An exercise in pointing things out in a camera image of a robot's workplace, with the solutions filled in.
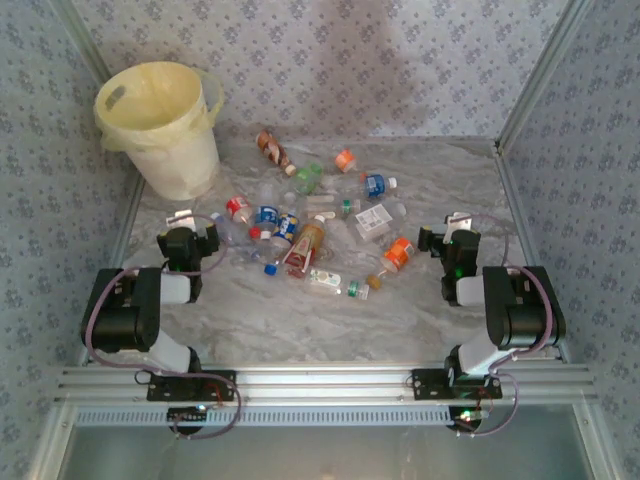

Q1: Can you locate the orange label bottle brown cap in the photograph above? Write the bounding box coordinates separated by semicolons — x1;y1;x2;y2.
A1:
366;236;417;292

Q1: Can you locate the clear bottle white barcode label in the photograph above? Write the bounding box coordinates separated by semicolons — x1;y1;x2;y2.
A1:
353;201;409;244

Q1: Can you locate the clear bottle blue cap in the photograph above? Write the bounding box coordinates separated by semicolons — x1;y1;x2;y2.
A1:
227;239;279;278

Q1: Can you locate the amber tea bottle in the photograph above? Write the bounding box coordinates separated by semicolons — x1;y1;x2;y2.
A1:
281;213;329;279

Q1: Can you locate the brown coffee bottle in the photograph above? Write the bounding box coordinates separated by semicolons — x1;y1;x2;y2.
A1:
255;130;298;177

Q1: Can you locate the clear bottle green white label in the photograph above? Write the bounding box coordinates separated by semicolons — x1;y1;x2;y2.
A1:
301;266;372;302

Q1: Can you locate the cream plastic bin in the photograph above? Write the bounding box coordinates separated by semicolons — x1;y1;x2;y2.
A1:
123;112;222;203

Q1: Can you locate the red label clear bottle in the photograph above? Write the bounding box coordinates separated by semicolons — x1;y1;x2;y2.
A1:
224;195;254;224

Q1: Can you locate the blue label water bottle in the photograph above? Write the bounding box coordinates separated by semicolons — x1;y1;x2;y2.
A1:
252;184;281;241

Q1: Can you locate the blue label bottle white cap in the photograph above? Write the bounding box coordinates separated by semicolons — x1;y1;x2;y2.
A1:
358;172;399;202

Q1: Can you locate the crushed clear bottle cream label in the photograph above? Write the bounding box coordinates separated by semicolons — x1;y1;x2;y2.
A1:
303;193;337;222

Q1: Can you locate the small orange label bottle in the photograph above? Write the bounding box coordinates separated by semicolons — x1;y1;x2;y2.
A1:
333;148;358;174

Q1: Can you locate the cream plastic bucket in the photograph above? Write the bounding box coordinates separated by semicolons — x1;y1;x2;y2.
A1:
93;60;226;154

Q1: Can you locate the right controller board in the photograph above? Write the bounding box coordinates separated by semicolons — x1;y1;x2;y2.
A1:
448;406;488;435

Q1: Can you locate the controller board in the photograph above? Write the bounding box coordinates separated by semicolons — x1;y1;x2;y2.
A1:
166;405;209;435
448;406;488;435

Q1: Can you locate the left controller board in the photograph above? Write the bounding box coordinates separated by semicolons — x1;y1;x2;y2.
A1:
166;405;209;435

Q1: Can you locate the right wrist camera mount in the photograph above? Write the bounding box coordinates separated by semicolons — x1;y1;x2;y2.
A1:
444;211;474;234

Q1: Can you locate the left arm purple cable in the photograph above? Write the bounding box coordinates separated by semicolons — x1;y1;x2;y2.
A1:
81;213;229;374

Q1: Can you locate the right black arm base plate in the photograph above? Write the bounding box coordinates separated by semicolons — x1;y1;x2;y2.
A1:
411;367;503;401

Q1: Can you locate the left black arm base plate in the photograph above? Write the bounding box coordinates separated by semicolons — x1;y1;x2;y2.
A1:
146;369;237;402

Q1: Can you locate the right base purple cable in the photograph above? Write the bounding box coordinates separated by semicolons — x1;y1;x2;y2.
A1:
455;372;522;439

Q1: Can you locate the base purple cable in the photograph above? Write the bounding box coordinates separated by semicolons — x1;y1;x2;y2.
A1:
455;372;522;439
171;372;243;442

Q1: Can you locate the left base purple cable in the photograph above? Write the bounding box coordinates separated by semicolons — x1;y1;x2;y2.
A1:
171;372;243;442

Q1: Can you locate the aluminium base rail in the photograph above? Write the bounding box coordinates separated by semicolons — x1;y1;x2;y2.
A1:
55;365;599;402

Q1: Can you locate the grey slotted cable duct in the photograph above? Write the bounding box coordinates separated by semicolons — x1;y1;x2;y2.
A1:
73;405;452;427

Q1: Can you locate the aluminium frame post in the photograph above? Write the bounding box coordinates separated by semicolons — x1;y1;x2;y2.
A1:
49;0;114;84
493;0;594;157

